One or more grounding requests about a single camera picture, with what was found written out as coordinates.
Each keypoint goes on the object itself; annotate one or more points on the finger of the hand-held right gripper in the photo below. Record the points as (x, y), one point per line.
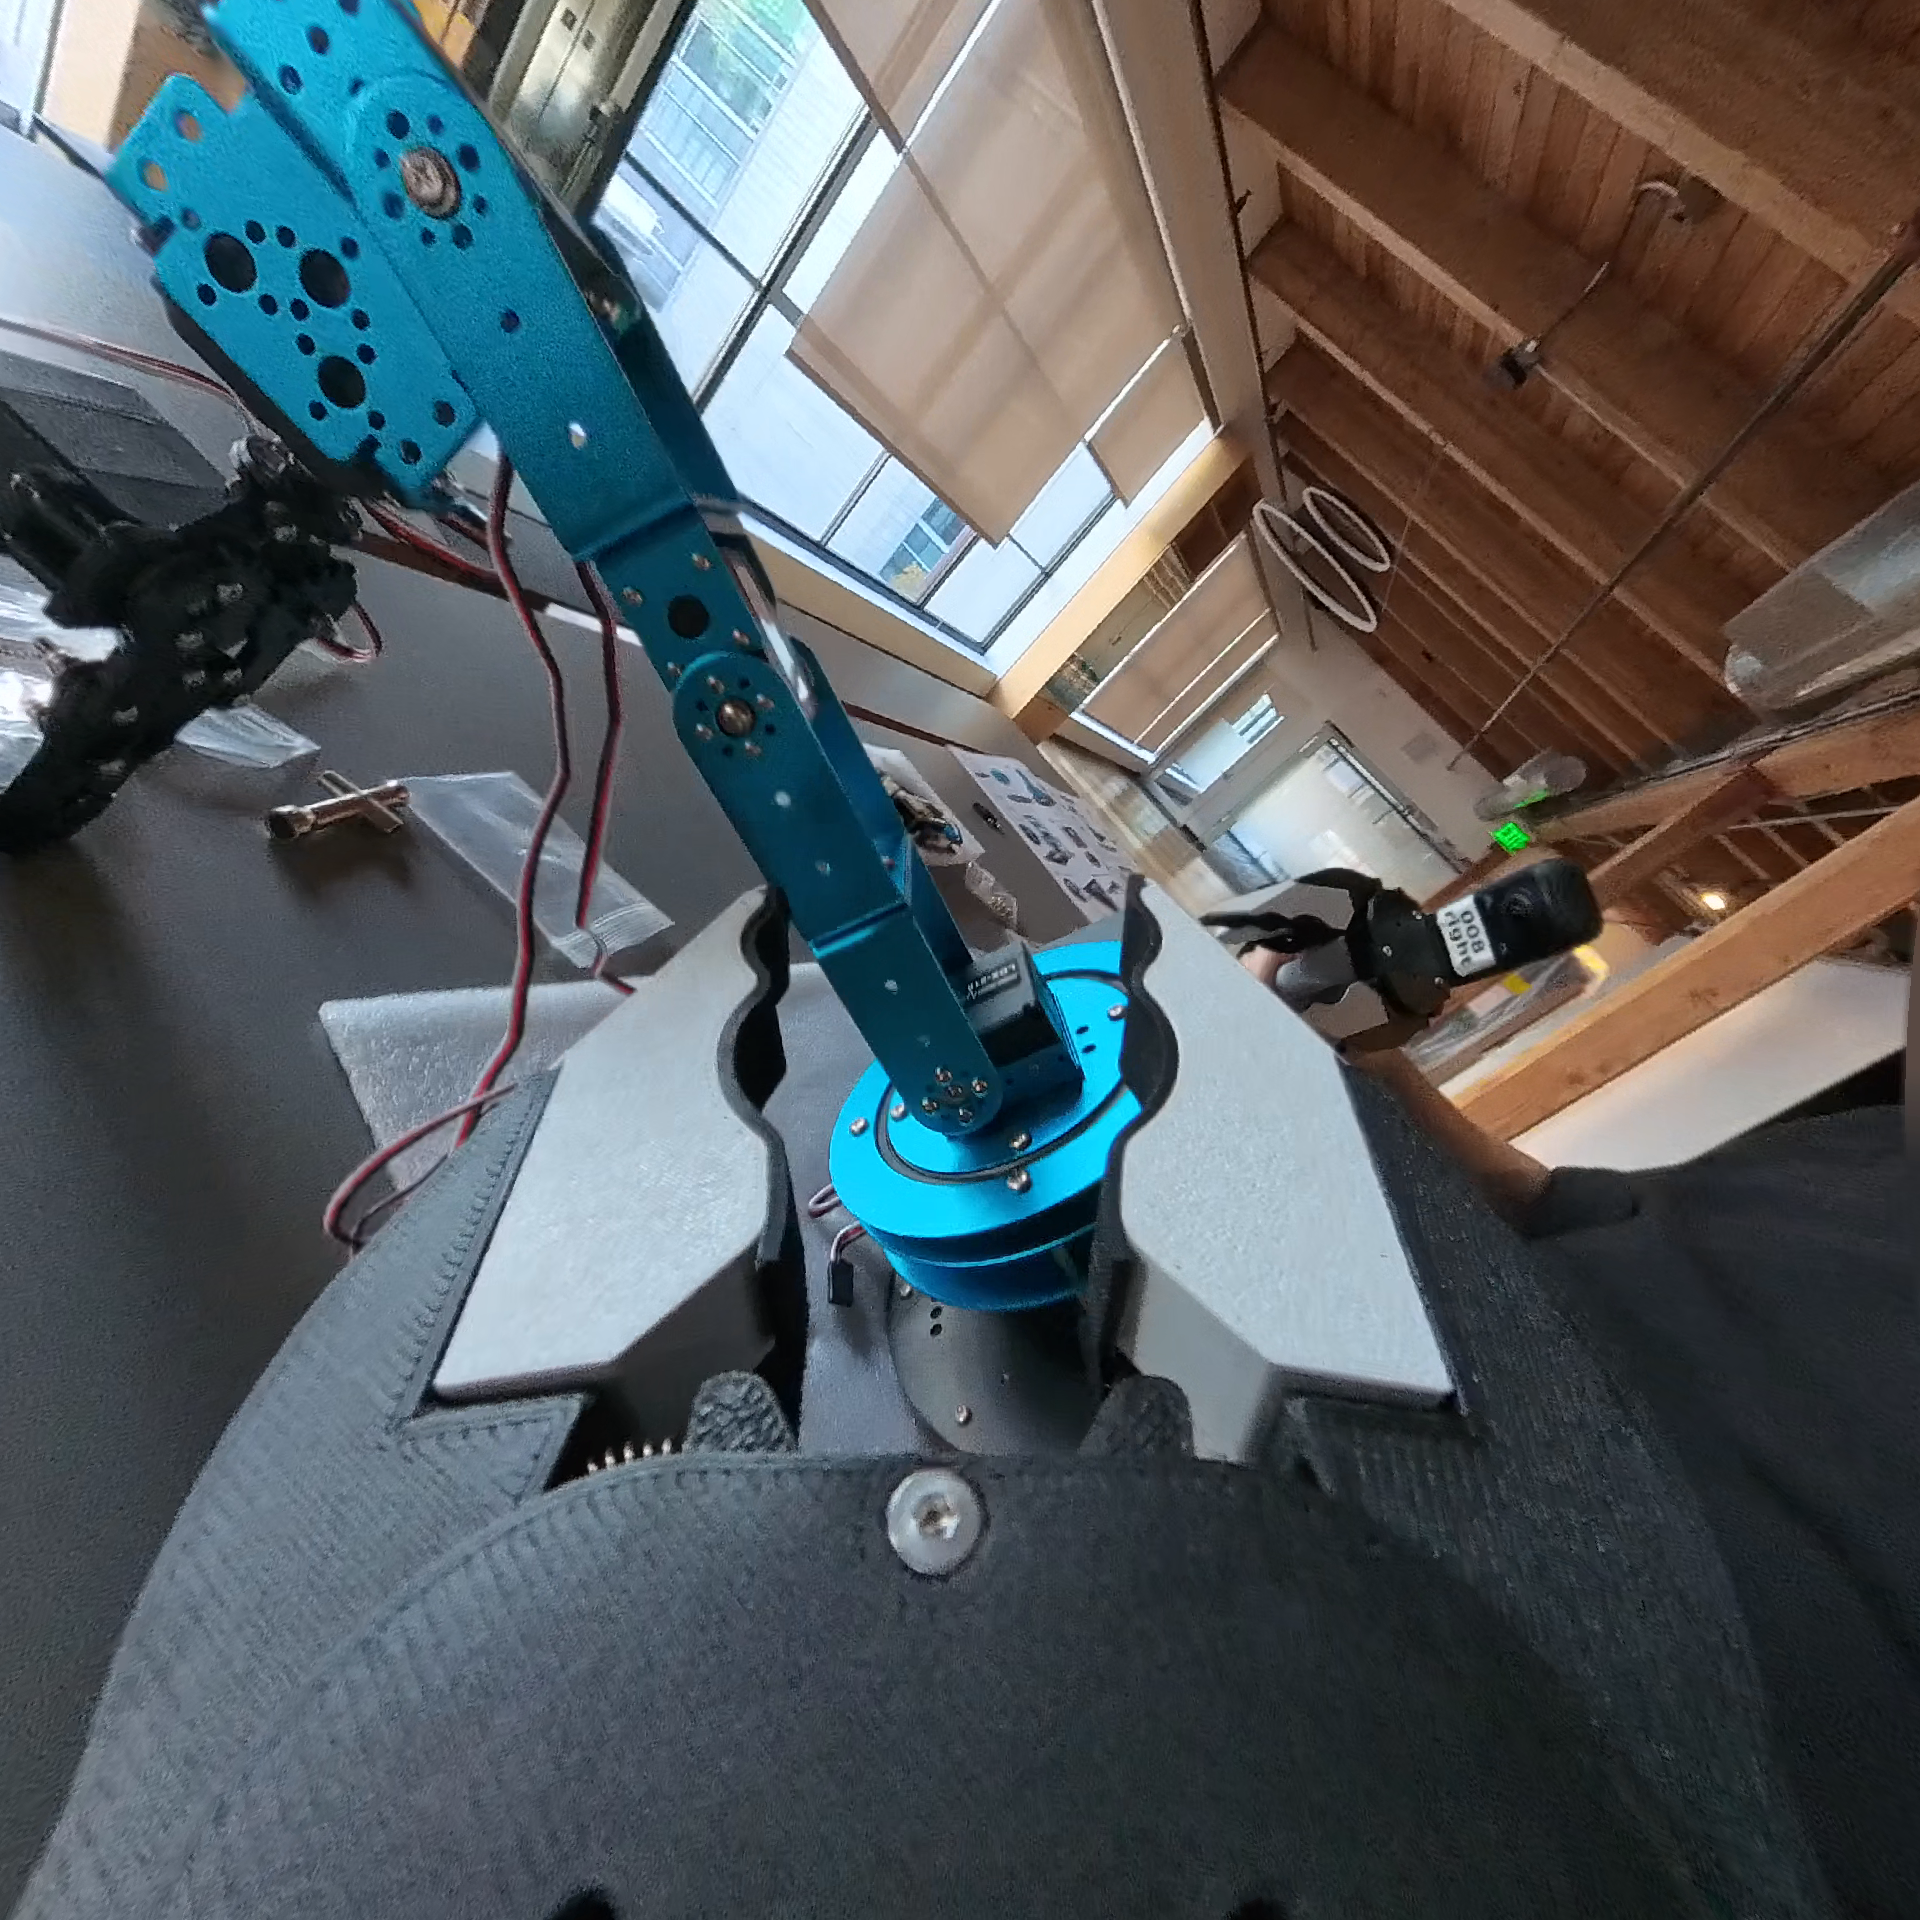
(1349, 898)
(1290, 926)

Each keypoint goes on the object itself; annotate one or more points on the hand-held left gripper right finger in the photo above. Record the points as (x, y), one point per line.
(1260, 1202)

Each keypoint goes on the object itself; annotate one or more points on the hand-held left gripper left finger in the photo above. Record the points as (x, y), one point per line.
(629, 1171)

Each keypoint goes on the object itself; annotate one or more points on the blue hobby robot arm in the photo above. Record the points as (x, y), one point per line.
(523, 346)

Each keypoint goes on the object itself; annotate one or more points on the person's right forearm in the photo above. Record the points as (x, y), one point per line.
(1418, 1094)

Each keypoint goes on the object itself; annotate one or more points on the dark grey desk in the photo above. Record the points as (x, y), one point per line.
(181, 1050)

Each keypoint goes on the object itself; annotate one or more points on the white foam sheet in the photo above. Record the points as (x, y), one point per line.
(434, 1050)

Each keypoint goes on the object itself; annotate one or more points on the printed instruction sheet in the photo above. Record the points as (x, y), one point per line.
(1050, 839)

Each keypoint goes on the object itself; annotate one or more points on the scattered clear screw bags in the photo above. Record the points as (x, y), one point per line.
(511, 855)

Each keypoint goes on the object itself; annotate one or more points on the wooden edged white table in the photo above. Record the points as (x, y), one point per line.
(1723, 1080)

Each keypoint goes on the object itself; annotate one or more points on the black control circuit board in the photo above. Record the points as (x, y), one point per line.
(922, 822)

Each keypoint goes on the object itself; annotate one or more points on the white foam block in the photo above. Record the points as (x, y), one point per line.
(879, 770)

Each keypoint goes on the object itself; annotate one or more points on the brass standoff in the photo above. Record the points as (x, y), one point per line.
(338, 813)

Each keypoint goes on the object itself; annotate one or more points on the row of beige roller blinds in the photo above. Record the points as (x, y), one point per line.
(973, 301)

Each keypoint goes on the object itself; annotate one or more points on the large framed windows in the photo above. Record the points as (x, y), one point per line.
(721, 196)

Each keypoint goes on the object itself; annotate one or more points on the silver ceiling duct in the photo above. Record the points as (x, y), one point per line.
(1829, 615)

